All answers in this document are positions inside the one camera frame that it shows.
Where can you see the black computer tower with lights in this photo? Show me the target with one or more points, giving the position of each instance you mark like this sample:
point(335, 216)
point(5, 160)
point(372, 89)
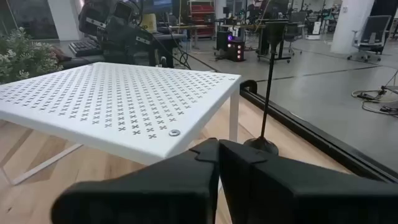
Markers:
point(236, 51)

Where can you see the dark grey desk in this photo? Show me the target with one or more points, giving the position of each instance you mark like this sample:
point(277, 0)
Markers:
point(168, 39)

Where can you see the white perforated metal shelf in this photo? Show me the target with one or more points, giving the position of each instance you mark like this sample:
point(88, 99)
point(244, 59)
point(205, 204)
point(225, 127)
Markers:
point(202, 124)

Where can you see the white column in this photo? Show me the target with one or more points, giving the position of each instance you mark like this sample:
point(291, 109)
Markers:
point(351, 25)
point(63, 18)

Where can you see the red cabinet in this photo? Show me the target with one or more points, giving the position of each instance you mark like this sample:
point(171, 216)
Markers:
point(202, 18)

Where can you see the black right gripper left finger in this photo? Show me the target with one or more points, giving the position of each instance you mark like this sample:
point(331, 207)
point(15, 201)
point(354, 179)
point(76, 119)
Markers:
point(155, 193)

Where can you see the black keyboard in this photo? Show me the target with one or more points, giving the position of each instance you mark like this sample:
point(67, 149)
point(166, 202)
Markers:
point(84, 47)

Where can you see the black table frame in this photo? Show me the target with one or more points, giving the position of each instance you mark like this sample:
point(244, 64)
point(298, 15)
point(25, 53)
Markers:
point(311, 130)

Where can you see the tall black candlestick holder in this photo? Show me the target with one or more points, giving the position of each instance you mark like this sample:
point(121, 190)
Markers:
point(261, 146)

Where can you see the yellow floor sign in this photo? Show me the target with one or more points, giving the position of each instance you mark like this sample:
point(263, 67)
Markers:
point(149, 22)

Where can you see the black standing desk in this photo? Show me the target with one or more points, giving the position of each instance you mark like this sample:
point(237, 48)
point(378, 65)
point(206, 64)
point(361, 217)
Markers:
point(264, 40)

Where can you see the computer monitor with blue screen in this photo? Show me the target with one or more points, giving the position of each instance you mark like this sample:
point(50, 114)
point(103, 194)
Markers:
point(161, 4)

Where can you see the grey office chair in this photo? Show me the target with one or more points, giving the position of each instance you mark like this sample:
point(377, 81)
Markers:
point(371, 34)

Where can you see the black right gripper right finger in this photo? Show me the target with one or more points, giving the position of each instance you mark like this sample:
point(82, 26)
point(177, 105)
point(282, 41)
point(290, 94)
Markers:
point(295, 199)

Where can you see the artificial green plant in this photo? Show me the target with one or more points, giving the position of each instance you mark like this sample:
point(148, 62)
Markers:
point(21, 59)

